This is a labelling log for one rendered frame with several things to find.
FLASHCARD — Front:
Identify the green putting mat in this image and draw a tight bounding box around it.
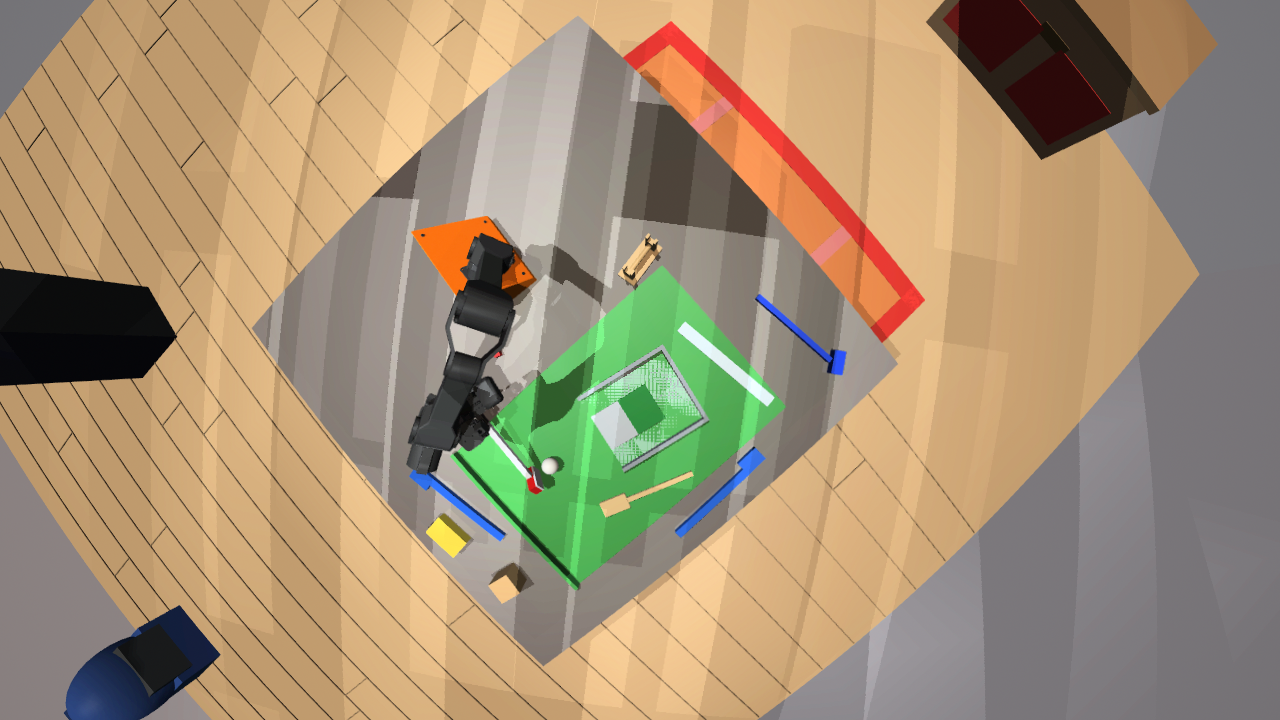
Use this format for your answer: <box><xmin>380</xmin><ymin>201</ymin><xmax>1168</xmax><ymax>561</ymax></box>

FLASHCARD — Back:
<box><xmin>457</xmin><ymin>265</ymin><xmax>786</xmax><ymax>583</ymax></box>

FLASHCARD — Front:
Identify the white flat bar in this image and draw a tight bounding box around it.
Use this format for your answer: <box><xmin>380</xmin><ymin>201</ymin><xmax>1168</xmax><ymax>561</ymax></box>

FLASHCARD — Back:
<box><xmin>678</xmin><ymin>322</ymin><xmax>774</xmax><ymax>406</ymax></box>

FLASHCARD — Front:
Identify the yellow rectangular block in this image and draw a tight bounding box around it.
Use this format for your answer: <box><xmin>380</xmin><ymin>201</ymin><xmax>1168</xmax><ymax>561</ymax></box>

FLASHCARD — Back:
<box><xmin>426</xmin><ymin>512</ymin><xmax>471</xmax><ymax>559</ymax></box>

